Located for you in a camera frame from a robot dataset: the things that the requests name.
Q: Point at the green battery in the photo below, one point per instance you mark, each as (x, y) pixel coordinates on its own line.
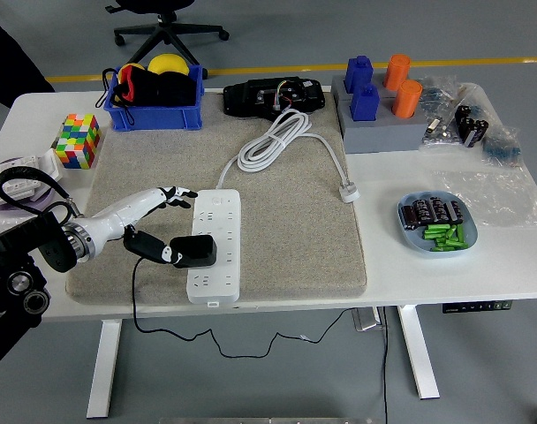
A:
(436, 229)
(461, 234)
(447, 248)
(434, 235)

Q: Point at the white wall socket panel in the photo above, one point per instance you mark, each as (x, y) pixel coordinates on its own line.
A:
(52, 161)
(23, 187)

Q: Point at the clear bag of black capacitors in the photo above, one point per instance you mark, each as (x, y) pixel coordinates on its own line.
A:
(471, 126)

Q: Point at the metal box under table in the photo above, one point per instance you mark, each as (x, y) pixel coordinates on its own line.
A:
(368, 319)

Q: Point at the colourful puzzle cube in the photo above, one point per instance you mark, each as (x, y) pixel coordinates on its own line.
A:
(76, 141)

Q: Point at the black capacitor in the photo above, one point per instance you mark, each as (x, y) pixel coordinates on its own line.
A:
(454, 212)
(411, 217)
(437, 208)
(423, 209)

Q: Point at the purple plate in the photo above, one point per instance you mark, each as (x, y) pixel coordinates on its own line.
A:
(43, 205)

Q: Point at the blue block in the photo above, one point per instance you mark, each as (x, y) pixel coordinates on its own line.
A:
(359, 73)
(365, 103)

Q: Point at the small silver metal piece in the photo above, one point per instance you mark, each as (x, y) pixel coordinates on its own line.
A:
(434, 126)

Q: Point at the small yellow ball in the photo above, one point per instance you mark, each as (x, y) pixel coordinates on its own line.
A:
(133, 68)

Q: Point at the white power strip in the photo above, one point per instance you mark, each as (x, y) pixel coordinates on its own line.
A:
(224, 282)

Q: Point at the clear bag of blue parts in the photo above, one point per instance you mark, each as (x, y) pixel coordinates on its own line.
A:
(502, 148)

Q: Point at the clear bag of blue resistors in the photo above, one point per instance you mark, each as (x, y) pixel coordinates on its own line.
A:
(436, 93)

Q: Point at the grey-brown mat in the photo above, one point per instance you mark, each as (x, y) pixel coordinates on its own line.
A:
(295, 247)

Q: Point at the large empty clear plastic bag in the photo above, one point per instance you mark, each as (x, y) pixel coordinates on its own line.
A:
(493, 194)

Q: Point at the grey block holder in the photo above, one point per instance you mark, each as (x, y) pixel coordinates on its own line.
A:
(383, 137)
(339, 86)

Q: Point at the black pouch with red lining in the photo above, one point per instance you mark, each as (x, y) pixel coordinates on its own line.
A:
(171, 90)

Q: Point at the black office chair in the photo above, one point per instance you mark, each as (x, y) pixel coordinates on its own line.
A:
(171, 31)

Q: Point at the light blue tray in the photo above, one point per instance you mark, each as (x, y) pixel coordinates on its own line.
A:
(410, 240)

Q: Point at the orange cylinder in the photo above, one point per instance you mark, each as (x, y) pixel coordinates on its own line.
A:
(396, 70)
(407, 99)

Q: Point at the large yellow ball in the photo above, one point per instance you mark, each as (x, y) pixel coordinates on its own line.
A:
(167, 64)

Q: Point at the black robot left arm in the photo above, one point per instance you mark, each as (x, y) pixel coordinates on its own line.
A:
(12, 247)

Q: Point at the white table leg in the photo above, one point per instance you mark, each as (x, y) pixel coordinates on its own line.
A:
(103, 371)
(421, 353)

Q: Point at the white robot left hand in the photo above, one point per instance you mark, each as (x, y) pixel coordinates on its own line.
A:
(114, 216)

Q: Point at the blue plastic bin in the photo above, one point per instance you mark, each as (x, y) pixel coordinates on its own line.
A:
(153, 118)

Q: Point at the person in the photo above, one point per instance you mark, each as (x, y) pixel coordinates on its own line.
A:
(12, 66)

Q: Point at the black table control panel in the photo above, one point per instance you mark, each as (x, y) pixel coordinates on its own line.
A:
(478, 307)

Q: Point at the clear bag of metal parts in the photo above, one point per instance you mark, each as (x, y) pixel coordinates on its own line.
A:
(440, 138)

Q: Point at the black electronic device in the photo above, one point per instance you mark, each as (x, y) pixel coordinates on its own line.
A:
(242, 99)

